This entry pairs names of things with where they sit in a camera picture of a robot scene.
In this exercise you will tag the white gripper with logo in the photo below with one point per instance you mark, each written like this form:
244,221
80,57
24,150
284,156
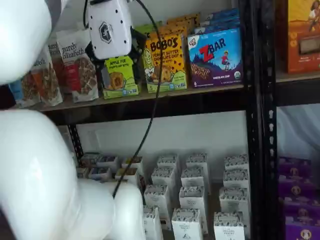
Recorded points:
110,30

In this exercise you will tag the white plastic sheet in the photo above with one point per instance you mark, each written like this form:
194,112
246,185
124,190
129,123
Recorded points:
298,130

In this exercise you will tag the green Bobo's apple pie box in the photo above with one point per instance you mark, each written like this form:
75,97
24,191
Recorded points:
147,28
120,80

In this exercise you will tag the orange snack box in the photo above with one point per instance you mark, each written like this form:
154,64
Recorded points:
303,37

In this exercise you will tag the blue label oatmeal box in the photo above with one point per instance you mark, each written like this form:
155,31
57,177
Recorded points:
100,173
107,160

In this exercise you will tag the white patterned-top carton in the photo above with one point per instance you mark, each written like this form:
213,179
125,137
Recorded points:
167,162
192,178
228,227
186,225
156,197
236,162
233,200
236,178
162,177
192,198
197,161
151,225

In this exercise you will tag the purple snack box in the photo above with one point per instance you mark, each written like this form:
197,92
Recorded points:
295,167
296,187
302,210
303,231

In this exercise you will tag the black shelf crossbeam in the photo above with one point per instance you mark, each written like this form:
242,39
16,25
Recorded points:
187,102
297,92

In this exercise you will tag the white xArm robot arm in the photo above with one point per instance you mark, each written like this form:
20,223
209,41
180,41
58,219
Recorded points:
37,175

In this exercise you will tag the green label oatmeal box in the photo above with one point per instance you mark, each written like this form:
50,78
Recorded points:
82,172
88,158

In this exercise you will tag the yellow Bobo's peanut butter box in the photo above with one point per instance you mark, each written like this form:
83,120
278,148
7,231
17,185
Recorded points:
175,30
172,70
182,18

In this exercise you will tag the cranberry pecan granola bag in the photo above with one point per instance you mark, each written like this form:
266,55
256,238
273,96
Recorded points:
77,72

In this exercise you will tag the blue ZBar chocolate chip box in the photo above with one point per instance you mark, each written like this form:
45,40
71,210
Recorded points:
215,28
222,13
215,60
220,22

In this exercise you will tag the blue label granola bag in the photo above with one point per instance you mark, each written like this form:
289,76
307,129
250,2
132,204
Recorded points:
25,92

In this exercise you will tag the black perforated shelf post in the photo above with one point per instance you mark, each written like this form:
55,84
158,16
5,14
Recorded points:
271,125
75,140
252,125

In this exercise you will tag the yellow label oatmeal box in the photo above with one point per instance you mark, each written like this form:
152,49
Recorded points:
133,162
128,176

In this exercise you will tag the pumpkin cinnamon granola bag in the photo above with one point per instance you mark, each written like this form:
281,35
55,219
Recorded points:
48,85
56,67

